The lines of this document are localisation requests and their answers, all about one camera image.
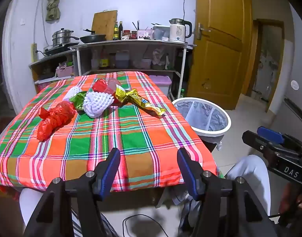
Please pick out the white wall switch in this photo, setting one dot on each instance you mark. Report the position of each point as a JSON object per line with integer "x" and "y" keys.
{"x": 22, "y": 21}

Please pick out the purple lidded storage box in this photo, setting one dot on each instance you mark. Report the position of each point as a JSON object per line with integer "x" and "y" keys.
{"x": 162, "y": 84}

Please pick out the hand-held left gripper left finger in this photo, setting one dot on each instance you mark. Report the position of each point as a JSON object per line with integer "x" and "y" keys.
{"x": 111, "y": 170}

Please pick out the wooden side cabinet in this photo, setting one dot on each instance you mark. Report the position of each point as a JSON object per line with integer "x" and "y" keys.
{"x": 40, "y": 63}

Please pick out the white plastic bottle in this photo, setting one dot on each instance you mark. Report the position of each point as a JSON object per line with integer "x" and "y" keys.
{"x": 94, "y": 60}

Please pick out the white electric kettle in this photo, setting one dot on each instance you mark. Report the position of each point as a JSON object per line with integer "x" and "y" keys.
{"x": 178, "y": 30}

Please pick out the pink utensil box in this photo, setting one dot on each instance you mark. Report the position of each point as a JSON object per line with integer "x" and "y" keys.
{"x": 144, "y": 34}

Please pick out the steel steamer pot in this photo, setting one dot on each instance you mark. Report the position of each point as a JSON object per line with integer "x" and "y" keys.
{"x": 62, "y": 35}

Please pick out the red plastic bag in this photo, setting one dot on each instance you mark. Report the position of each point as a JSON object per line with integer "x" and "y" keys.
{"x": 54, "y": 118}

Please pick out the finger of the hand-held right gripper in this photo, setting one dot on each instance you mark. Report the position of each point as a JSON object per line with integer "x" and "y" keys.
{"x": 258, "y": 142}
{"x": 270, "y": 134}

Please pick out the black frying pan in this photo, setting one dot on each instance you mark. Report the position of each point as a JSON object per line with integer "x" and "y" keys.
{"x": 93, "y": 38}

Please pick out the wall power strip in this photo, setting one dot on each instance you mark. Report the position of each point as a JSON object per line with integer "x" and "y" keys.
{"x": 34, "y": 51}

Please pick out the clear plastic bin liner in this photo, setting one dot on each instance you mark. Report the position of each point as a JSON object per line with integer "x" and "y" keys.
{"x": 202, "y": 116}

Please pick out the wooden cutting board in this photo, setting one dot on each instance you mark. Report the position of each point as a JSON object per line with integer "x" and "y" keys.
{"x": 105, "y": 22}

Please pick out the yellow snack wrapper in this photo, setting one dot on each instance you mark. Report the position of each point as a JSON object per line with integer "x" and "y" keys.
{"x": 121, "y": 95}

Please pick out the white metal shelf rack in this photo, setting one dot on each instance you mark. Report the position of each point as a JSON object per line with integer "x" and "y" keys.
{"x": 128, "y": 43}

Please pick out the hanging green cloth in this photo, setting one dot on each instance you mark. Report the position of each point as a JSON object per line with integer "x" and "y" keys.
{"x": 53, "y": 5}

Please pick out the red and pink wrapper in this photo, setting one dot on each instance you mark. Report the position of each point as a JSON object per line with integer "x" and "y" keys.
{"x": 99, "y": 86}

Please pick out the plastic oil jug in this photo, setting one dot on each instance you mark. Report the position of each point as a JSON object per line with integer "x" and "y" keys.
{"x": 122, "y": 59}

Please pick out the long gold snack wrapper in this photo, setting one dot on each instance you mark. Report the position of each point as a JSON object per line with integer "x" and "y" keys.
{"x": 143, "y": 101}

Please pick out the dark sauce bottle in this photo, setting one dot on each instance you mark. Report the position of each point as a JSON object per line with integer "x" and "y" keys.
{"x": 120, "y": 30}

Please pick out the green floor bottle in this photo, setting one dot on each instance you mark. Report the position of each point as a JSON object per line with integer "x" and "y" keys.
{"x": 182, "y": 93}

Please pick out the small sauce jar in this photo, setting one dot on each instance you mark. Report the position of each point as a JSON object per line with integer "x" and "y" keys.
{"x": 134, "y": 35}

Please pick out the black induction cooker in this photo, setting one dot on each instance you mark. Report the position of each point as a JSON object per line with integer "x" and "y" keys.
{"x": 56, "y": 50}

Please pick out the green glass bottle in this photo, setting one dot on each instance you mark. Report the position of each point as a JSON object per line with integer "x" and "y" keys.
{"x": 115, "y": 32}

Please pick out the small white foam fruit net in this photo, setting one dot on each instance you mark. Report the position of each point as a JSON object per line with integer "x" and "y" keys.
{"x": 72, "y": 92}

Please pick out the crumpled plastic bags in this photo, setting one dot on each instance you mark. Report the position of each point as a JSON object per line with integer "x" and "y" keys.
{"x": 158, "y": 56}

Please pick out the person's right hand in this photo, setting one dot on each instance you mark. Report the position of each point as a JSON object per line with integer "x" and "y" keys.
{"x": 295, "y": 200}

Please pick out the pink plastic basket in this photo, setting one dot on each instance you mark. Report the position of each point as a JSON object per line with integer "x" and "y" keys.
{"x": 64, "y": 71}

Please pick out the person's leg white trousers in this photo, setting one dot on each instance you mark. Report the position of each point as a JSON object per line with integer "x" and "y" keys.
{"x": 249, "y": 175}
{"x": 28, "y": 202}

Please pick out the clear plastic container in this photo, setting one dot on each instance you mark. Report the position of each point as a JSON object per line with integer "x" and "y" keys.
{"x": 162, "y": 32}

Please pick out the white round bin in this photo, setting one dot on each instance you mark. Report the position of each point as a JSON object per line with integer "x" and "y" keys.
{"x": 210, "y": 133}

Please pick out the yellow wooden door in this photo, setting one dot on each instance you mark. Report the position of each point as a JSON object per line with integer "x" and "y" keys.
{"x": 217, "y": 42}

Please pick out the yellow label bottle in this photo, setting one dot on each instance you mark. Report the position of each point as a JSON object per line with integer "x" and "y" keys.
{"x": 104, "y": 61}

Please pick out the plaid tablecloth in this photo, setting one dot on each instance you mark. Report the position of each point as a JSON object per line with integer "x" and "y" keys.
{"x": 91, "y": 140}

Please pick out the large white foam fruit net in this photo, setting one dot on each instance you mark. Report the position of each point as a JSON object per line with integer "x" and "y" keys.
{"x": 96, "y": 103}

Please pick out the green snack wrapper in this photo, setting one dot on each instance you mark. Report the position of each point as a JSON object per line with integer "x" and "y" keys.
{"x": 78, "y": 101}

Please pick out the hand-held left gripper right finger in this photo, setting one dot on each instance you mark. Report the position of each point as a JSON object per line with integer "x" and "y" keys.
{"x": 188, "y": 175}

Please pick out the red lidded jar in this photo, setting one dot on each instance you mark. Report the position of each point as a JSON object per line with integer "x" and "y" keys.
{"x": 127, "y": 35}

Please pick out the pink plastic tub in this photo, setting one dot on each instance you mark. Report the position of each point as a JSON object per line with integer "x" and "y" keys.
{"x": 146, "y": 63}

